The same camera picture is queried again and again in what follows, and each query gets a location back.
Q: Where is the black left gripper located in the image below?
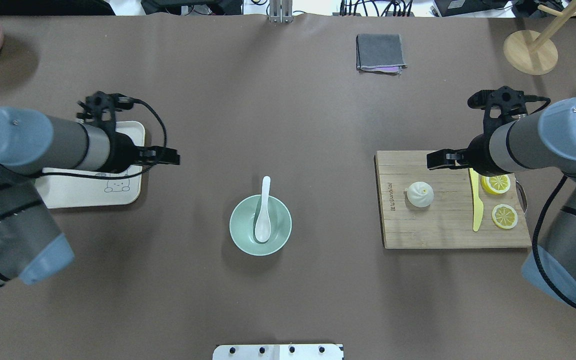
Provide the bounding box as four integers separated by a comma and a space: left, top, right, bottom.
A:
105, 132, 181, 174

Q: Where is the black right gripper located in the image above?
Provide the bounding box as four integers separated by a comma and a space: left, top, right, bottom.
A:
426, 134, 499, 177

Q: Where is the white steamed bun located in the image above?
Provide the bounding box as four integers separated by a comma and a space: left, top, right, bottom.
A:
404, 181, 435, 208

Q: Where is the white ceramic spoon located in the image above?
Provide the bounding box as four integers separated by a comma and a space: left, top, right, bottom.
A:
254, 176, 272, 244

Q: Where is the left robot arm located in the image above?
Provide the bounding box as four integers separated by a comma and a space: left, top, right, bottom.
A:
0, 106, 181, 289

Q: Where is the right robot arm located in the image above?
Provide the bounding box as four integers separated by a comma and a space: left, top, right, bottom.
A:
426, 86, 576, 306

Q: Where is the mint green bowl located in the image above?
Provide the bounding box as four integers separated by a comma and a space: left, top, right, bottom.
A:
229, 194, 293, 256

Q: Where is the thick lemon half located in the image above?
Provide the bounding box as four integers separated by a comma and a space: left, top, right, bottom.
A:
480, 174, 511, 195

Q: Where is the yellow plastic knife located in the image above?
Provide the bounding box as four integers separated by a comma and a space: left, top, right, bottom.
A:
468, 168, 484, 232

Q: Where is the thin lemon slice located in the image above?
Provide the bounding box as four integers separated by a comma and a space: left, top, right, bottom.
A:
491, 203, 519, 230

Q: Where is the cream rabbit tray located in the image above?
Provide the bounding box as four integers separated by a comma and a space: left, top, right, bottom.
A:
34, 117, 146, 209

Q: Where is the bamboo cutting board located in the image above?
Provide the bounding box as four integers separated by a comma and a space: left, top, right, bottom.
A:
375, 150, 531, 249

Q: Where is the wooden mug tree stand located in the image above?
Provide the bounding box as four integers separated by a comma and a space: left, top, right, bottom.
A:
502, 0, 576, 76

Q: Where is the folded grey cloth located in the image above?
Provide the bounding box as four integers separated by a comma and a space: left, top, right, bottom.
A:
355, 33, 408, 75

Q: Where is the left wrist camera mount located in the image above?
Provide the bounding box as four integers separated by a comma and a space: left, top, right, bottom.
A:
75, 91, 135, 136

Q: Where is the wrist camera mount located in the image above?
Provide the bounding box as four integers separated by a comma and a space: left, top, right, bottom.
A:
75, 91, 135, 136
467, 86, 528, 135

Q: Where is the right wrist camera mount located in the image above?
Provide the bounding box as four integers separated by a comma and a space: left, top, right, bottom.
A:
467, 86, 528, 135

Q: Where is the right black camera cable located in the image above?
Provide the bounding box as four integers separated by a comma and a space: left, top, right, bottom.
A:
530, 97, 576, 320

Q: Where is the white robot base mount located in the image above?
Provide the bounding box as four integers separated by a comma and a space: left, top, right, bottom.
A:
212, 342, 345, 360

